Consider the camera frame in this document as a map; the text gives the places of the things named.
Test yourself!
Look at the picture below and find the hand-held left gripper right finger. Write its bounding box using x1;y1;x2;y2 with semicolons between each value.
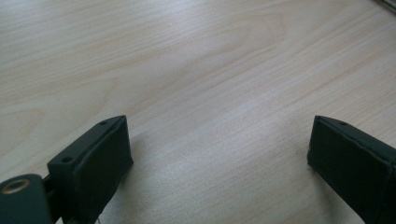
306;115;396;224

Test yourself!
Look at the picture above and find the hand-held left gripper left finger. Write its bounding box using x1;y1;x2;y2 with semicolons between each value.
47;115;134;224

